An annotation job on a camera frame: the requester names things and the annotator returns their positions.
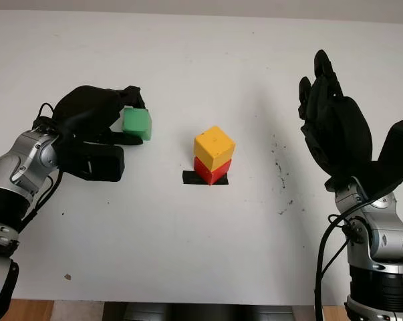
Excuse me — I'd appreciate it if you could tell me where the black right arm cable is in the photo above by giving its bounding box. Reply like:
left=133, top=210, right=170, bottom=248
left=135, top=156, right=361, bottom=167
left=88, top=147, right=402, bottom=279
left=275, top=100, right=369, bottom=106
left=313, top=196, right=373, bottom=321

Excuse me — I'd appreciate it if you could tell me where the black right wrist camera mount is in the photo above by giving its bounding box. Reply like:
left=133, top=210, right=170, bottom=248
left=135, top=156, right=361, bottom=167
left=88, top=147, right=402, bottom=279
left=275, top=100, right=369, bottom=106
left=354, top=113, right=403, bottom=205

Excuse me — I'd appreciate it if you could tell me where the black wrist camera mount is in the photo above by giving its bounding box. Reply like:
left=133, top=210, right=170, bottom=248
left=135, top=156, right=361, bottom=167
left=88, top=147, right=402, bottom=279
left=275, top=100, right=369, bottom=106
left=354, top=113, right=403, bottom=205
left=58, top=139, right=126, bottom=183

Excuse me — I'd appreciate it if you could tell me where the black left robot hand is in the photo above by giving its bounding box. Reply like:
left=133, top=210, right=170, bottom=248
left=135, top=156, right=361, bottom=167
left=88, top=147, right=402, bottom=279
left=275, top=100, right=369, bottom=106
left=51, top=85, right=147, bottom=146

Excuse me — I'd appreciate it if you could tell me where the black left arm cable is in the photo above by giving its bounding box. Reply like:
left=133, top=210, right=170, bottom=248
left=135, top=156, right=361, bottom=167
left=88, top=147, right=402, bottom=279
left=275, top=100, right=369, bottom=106
left=19, top=102, right=64, bottom=232

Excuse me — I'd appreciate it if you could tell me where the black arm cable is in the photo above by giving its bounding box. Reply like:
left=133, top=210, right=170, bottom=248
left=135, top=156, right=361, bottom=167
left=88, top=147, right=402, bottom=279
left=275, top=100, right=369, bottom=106
left=19, top=102, right=64, bottom=232
left=313, top=196, right=373, bottom=321

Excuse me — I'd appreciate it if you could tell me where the black tape strip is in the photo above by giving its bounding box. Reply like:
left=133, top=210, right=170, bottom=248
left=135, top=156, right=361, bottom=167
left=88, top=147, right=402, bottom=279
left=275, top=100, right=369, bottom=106
left=182, top=170, right=230, bottom=187

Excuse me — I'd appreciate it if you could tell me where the red wooden block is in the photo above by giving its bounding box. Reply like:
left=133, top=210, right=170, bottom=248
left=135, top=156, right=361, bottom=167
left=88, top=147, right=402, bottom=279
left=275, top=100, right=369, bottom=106
left=192, top=156, right=233, bottom=186

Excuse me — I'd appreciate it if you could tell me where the green wooden block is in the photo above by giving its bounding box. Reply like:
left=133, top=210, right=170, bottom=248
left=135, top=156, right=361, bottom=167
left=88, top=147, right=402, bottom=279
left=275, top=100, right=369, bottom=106
left=122, top=106, right=154, bottom=142

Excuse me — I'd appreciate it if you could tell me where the yellow wooden block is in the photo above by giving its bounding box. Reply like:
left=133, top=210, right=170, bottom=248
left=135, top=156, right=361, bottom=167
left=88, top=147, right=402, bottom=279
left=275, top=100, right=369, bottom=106
left=193, top=125, right=237, bottom=173

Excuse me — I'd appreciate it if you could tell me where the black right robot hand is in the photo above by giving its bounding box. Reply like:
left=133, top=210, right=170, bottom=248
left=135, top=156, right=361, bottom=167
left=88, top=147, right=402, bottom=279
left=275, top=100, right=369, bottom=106
left=297, top=49, right=374, bottom=192

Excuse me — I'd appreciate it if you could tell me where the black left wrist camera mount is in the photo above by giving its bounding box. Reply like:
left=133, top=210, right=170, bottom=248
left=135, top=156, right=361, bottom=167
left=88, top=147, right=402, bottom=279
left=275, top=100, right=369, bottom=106
left=58, top=139, right=126, bottom=183

